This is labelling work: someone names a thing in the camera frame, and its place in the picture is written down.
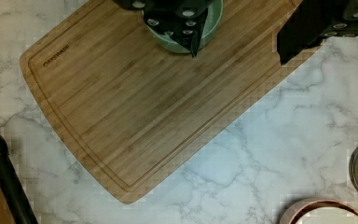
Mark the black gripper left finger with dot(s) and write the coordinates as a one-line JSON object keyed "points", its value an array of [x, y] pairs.
{"points": [[182, 21]]}

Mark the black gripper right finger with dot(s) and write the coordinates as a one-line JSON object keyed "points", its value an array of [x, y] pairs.
{"points": [[313, 22]]}

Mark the black metal drawer handle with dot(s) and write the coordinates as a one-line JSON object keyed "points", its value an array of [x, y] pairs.
{"points": [[12, 190]]}

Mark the light green ceramic bowl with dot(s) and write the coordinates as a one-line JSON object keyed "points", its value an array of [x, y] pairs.
{"points": [[214, 17]]}

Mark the bamboo cutting board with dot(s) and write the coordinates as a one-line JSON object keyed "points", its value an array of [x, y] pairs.
{"points": [[132, 112]]}

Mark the pink lidded ceramic jar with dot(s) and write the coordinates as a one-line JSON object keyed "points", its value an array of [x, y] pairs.
{"points": [[319, 211]]}

